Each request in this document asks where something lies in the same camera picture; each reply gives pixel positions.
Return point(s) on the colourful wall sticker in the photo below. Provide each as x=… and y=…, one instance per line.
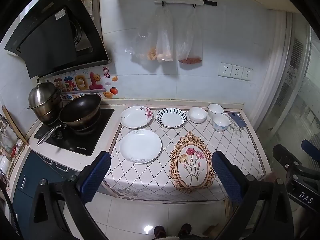
x=101, y=80

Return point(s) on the black wok with handle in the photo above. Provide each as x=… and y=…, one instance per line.
x=76, y=114

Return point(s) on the black induction cooktop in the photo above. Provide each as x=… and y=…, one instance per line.
x=82, y=141

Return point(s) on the plastic bag with fruit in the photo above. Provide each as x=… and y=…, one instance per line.
x=154, y=40

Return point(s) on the white plate blue leaf pattern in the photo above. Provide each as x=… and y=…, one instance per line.
x=171, y=117

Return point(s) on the black range hood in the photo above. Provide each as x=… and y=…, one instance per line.
x=55, y=36

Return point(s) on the glass sliding door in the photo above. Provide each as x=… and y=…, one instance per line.
x=293, y=115

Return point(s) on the white wall socket strip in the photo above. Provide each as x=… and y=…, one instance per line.
x=235, y=72

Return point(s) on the stainless steel steamer pot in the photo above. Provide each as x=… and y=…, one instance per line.
x=45, y=101

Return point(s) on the patterned table mat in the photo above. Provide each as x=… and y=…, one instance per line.
x=183, y=171

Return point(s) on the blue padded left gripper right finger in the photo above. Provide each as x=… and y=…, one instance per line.
x=229, y=175

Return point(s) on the large white plate grey pattern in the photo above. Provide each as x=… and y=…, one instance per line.
x=140, y=146

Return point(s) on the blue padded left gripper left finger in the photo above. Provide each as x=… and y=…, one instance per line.
x=92, y=176

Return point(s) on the wall hook rail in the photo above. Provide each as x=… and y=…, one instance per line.
x=189, y=2

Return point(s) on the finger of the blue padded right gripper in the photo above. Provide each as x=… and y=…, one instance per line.
x=310, y=149

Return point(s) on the white plate pink flowers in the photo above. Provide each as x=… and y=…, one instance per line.
x=136, y=117

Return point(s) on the white bowl blue spots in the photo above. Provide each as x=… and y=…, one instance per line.
x=220, y=122

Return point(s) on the plain white bowl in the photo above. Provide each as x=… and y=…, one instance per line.
x=197, y=115

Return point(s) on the blue smartphone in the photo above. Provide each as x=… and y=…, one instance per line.
x=237, y=119

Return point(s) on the white bowl dark rim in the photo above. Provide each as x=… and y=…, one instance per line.
x=214, y=109

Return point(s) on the plastic bag red contents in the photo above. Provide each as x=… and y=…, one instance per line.
x=189, y=47

